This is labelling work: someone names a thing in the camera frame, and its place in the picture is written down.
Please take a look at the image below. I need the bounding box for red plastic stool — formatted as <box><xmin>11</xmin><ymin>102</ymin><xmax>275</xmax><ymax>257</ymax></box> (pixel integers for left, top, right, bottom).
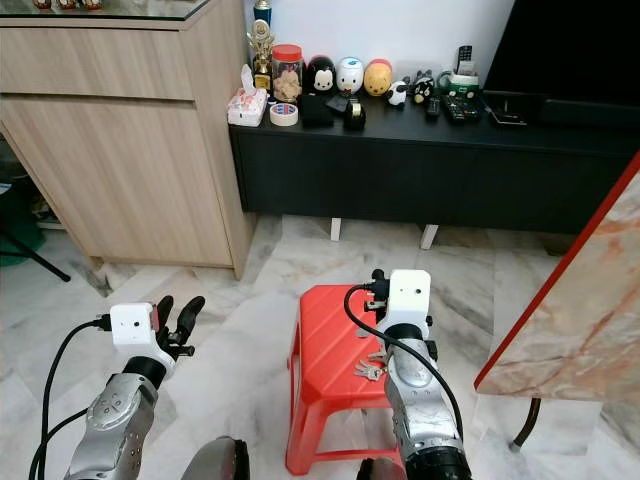
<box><xmin>285</xmin><ymin>284</ymin><xmax>411</xmax><ymax>476</ymax></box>

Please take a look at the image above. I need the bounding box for robot left knee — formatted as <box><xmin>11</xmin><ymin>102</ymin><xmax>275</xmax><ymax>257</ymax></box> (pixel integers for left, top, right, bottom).
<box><xmin>180</xmin><ymin>436</ymin><xmax>253</xmax><ymax>480</ymax></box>

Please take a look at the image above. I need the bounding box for robot knee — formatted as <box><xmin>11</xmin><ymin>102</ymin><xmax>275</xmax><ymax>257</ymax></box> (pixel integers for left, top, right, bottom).
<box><xmin>356</xmin><ymin>457</ymin><xmax>409</xmax><ymax>480</ymax></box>
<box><xmin>180</xmin><ymin>436</ymin><xmax>253</xmax><ymax>480</ymax></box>

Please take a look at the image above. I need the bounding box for black low console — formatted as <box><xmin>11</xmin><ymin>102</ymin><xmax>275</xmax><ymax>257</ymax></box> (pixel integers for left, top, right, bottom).
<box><xmin>228</xmin><ymin>92</ymin><xmax>640</xmax><ymax>251</ymax></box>

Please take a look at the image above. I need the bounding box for green container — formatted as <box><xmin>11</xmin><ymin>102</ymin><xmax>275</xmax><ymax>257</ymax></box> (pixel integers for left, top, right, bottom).
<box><xmin>0</xmin><ymin>195</ymin><xmax>47</xmax><ymax>268</ymax></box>

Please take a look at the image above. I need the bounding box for robot right knee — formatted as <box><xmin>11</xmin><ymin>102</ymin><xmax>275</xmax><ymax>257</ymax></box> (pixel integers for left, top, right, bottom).
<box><xmin>356</xmin><ymin>457</ymin><xmax>409</xmax><ymax>480</ymax></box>

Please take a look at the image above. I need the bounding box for light wooden cabinet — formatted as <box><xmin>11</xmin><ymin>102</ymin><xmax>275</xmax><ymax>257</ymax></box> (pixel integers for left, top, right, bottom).
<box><xmin>0</xmin><ymin>0</ymin><xmax>258</xmax><ymax>281</ymax></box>

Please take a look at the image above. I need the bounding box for black tape dispenser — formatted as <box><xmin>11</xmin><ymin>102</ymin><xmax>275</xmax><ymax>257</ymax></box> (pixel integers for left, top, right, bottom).
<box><xmin>342</xmin><ymin>97</ymin><xmax>368</xmax><ymax>131</ymax></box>

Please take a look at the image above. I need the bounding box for black wallet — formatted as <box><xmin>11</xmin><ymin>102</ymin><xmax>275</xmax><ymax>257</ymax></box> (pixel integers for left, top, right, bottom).
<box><xmin>299</xmin><ymin>95</ymin><xmax>336</xmax><ymax>128</ymax></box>

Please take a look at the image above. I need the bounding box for marble pattern folding table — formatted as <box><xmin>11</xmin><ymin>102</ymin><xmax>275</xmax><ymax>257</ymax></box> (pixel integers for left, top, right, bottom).
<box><xmin>473</xmin><ymin>150</ymin><xmax>640</xmax><ymax>407</ymax></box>

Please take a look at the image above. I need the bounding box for black table leg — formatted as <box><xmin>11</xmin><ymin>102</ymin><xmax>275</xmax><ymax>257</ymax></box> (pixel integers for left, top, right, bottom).
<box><xmin>510</xmin><ymin>398</ymin><xmax>543</xmax><ymax>449</ymax></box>

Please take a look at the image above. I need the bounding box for small white cow figure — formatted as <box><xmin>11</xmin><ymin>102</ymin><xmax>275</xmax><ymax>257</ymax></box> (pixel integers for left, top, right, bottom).
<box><xmin>387</xmin><ymin>80</ymin><xmax>410</xmax><ymax>107</ymax></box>

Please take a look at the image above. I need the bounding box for white tape roll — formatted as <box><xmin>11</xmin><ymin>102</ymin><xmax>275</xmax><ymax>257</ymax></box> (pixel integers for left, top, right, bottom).
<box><xmin>269</xmin><ymin>101</ymin><xmax>299</xmax><ymax>128</ymax></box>

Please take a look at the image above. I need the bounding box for small black white figure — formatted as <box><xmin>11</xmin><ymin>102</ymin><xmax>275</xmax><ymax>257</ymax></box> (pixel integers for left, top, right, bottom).
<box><xmin>410</xmin><ymin>71</ymin><xmax>436</xmax><ymax>106</ymax></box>

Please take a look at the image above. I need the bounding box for yellow egg toy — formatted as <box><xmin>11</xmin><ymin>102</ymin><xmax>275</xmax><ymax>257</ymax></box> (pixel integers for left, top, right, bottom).
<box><xmin>364</xmin><ymin>59</ymin><xmax>394</xmax><ymax>98</ymax></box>

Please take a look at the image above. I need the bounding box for white egg toy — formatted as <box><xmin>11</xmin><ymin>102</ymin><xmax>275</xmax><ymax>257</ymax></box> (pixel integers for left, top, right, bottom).
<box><xmin>336</xmin><ymin>56</ymin><xmax>365</xmax><ymax>97</ymax></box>

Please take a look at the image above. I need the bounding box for green desk holder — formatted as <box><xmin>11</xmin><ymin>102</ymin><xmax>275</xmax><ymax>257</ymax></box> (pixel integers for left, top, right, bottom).
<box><xmin>438</xmin><ymin>66</ymin><xmax>483</xmax><ymax>100</ymax></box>

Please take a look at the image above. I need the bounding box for white tissue pack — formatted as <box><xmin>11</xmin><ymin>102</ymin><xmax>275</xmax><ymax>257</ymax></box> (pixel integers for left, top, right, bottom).
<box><xmin>227</xmin><ymin>64</ymin><xmax>269</xmax><ymax>128</ymax></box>

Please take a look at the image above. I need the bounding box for black mouse egg toy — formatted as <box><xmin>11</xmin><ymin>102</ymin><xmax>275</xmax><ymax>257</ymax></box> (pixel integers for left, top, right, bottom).
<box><xmin>306</xmin><ymin>55</ymin><xmax>338</xmax><ymax>97</ymax></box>

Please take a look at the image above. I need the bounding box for black tray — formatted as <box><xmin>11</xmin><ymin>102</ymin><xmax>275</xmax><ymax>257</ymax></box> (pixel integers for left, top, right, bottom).
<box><xmin>482</xmin><ymin>90</ymin><xmax>546</xmax><ymax>127</ymax></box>

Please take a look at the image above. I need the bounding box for clear jar with red lid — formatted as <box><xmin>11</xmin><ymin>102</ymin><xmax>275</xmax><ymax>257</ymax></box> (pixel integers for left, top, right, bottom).
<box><xmin>271</xmin><ymin>44</ymin><xmax>305</xmax><ymax>103</ymax></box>

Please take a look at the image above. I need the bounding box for gold and blue trophy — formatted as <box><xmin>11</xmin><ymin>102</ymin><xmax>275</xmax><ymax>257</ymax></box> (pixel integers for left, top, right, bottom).
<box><xmin>246</xmin><ymin>0</ymin><xmax>277</xmax><ymax>93</ymax></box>

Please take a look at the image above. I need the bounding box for black television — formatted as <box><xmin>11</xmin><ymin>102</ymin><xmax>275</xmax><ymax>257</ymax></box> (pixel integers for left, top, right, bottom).
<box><xmin>482</xmin><ymin>0</ymin><xmax>640</xmax><ymax>101</ymax></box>

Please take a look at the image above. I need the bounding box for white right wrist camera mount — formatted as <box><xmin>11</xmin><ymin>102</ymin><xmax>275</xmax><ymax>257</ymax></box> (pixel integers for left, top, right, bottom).
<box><xmin>382</xmin><ymin>269</ymin><xmax>432</xmax><ymax>337</ymax></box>

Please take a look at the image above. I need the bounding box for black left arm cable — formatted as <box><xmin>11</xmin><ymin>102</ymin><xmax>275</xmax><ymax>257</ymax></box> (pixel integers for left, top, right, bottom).
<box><xmin>28</xmin><ymin>314</ymin><xmax>113</xmax><ymax>480</ymax></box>

